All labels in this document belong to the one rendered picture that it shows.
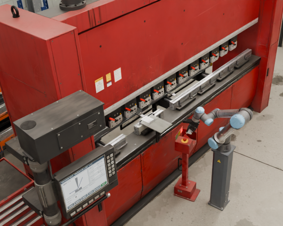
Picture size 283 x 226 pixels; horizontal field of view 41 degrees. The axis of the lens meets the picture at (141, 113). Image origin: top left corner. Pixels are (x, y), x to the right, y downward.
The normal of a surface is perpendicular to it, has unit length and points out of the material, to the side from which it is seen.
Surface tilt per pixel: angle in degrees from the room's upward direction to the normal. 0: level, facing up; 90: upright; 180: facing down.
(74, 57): 90
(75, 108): 1
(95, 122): 90
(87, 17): 90
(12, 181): 0
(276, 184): 0
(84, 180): 90
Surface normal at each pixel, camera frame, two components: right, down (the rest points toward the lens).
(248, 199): -0.05, -0.83
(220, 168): -0.61, 0.47
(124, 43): 0.74, 0.35
